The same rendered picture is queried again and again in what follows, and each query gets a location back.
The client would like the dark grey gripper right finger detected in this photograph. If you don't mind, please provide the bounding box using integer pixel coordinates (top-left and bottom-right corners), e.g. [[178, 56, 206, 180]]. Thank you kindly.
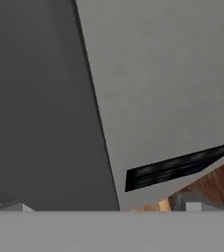
[[170, 191, 224, 212]]

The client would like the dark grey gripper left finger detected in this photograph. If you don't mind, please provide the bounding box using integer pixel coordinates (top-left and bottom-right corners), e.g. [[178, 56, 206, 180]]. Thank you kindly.
[[0, 200, 35, 212]]

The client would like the light grey fridge door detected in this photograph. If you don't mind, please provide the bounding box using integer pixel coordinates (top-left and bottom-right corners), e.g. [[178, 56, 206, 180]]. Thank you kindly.
[[75, 0, 224, 212]]

